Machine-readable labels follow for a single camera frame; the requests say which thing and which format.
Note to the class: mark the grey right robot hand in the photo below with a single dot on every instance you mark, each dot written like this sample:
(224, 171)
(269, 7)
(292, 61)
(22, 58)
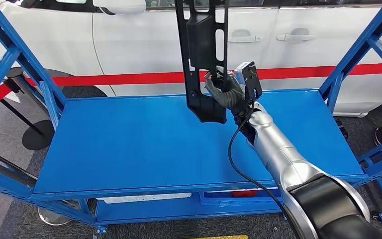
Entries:
(230, 97)

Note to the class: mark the black plastic frame part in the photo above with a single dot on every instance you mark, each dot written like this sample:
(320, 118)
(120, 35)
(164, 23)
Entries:
(204, 36)

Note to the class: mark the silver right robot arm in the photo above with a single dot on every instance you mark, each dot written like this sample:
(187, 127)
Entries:
(276, 148)

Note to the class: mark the red barrier belt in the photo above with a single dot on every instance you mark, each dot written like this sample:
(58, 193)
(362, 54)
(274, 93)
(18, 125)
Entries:
(145, 79)

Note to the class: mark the red plastic item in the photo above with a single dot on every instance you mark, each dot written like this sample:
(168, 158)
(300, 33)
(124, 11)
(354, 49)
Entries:
(243, 193)

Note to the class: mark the white car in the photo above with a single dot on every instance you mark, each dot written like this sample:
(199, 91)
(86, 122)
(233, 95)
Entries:
(145, 43)

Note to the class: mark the white plastic bin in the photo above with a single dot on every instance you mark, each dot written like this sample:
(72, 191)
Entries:
(145, 198)

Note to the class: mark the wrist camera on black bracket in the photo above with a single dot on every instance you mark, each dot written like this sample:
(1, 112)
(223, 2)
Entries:
(243, 74)

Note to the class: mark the stanchion post with black base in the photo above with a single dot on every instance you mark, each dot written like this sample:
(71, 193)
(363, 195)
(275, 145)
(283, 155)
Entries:
(37, 137)

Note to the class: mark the stanchion post with chrome base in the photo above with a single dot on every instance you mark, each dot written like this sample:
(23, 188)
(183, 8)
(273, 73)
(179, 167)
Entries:
(0, 168)

